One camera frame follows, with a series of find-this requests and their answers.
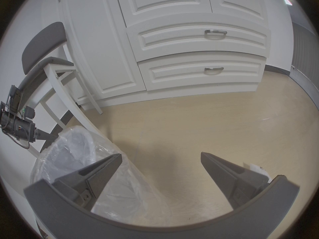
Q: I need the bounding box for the white chair with grey seat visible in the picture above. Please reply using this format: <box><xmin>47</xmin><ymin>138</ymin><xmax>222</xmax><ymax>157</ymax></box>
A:
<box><xmin>18</xmin><ymin>21</ymin><xmax>113</xmax><ymax>159</ymax></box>

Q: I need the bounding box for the white trash bin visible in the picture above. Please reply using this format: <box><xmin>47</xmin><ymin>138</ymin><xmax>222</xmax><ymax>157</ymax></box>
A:
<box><xmin>30</xmin><ymin>125</ymin><xmax>172</xmax><ymax>222</ymax></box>

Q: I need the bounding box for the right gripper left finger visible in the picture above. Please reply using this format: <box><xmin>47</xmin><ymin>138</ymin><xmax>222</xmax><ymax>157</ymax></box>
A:
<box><xmin>52</xmin><ymin>153</ymin><xmax>123</xmax><ymax>212</ymax></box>

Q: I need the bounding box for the crumpled white paper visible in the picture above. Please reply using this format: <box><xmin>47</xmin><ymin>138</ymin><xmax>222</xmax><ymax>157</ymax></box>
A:
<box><xmin>249</xmin><ymin>163</ymin><xmax>272</xmax><ymax>184</ymax></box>

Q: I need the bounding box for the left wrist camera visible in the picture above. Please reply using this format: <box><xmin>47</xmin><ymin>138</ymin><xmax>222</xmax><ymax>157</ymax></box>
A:
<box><xmin>23</xmin><ymin>106</ymin><xmax>36</xmax><ymax>120</ymax></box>

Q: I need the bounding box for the white wardrobe with drawers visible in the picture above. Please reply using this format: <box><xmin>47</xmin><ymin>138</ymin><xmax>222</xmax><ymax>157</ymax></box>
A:
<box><xmin>40</xmin><ymin>0</ymin><xmax>294</xmax><ymax>112</ymax></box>

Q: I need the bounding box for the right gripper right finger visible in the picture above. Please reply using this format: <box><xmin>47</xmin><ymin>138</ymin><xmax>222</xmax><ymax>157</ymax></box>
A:
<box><xmin>200</xmin><ymin>152</ymin><xmax>269</xmax><ymax>211</ymax></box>

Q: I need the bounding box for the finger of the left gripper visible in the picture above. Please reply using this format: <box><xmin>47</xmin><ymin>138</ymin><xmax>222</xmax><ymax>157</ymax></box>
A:
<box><xmin>34</xmin><ymin>128</ymin><xmax>59</xmax><ymax>141</ymax></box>

